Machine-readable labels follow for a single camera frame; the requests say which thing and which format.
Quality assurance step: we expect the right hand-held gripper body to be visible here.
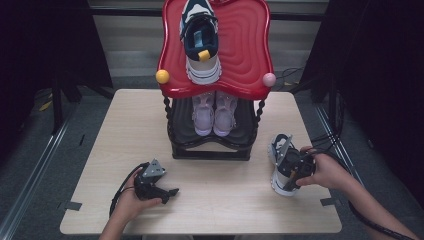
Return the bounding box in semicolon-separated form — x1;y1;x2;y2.
275;133;317;188

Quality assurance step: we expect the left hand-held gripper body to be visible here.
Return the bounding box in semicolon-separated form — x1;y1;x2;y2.
134;158;167;202

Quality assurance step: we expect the navy and white sneaker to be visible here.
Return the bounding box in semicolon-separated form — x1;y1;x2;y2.
267;133;302;198
179;0;223;86

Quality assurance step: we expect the purple star sandal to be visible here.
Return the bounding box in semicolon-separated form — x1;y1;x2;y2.
213;90;240;138
191;91;216;137

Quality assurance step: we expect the red and black shoe rack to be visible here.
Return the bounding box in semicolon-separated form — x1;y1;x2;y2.
155;0;278;162

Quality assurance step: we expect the person's left hand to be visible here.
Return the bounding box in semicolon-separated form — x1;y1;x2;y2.
113;167;163;225

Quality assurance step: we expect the person's right hand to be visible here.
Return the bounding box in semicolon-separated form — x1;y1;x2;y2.
294;145;355;192

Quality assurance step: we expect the grey tape piece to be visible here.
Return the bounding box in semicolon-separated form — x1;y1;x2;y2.
319;197;344;208
64;201;83;212

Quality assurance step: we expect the black curtain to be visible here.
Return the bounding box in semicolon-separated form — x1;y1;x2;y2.
0;0;114;164
299;0;424;209

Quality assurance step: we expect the black metal stand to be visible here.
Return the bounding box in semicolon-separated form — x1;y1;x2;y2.
50;74;115;135

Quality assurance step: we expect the yellow tape strip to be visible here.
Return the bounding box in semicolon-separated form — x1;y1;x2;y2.
38;94;54;112

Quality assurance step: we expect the black horizontal bar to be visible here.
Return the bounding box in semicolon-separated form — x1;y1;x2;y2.
89;7;331;22

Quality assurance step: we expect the left hand-held gripper cable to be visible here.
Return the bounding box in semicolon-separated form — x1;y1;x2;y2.
108;161;150;218

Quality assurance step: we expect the hand-held gripper cable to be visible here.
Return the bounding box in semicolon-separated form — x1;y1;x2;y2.
108;161;150;218
306;147;419;240

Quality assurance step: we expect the bundle of black floor cables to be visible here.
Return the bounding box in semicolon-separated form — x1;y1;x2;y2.
275;65;346;161

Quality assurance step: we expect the metal floor rail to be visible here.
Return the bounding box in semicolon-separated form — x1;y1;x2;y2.
313;103;396;240
0;104;81;240

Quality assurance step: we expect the right hand-held gripper cable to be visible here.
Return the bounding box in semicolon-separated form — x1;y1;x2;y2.
306;147;419;240

